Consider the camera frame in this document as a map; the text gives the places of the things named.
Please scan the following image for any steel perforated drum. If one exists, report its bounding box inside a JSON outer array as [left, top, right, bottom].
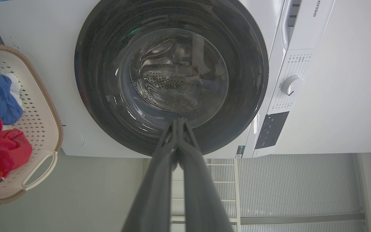
[[129, 34, 229, 113]]

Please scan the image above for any beige perforated laundry basket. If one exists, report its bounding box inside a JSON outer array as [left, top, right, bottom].
[[0, 43, 64, 205]]

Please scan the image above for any white detergent drawer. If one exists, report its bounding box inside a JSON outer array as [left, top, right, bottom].
[[281, 0, 336, 51]]

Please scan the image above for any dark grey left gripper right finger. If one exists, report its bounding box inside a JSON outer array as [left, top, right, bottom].
[[179, 117, 235, 232]]

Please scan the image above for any white garment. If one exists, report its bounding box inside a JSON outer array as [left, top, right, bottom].
[[0, 72, 24, 110]]

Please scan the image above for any white round control knob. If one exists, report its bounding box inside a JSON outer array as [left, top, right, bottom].
[[281, 75, 304, 96]]

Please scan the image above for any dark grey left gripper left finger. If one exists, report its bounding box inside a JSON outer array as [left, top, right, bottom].
[[122, 118, 179, 232]]

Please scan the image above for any round white filter cover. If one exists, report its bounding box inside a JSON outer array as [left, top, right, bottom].
[[62, 125, 85, 147]]

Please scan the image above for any white front-load washing machine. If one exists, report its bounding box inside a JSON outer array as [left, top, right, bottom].
[[0, 0, 371, 159]]

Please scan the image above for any black display panel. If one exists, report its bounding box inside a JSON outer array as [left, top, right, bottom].
[[255, 111, 290, 150]]

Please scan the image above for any red garment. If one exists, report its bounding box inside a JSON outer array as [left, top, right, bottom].
[[0, 100, 33, 190]]

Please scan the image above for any black round washer door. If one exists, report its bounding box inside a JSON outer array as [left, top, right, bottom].
[[74, 0, 269, 157]]

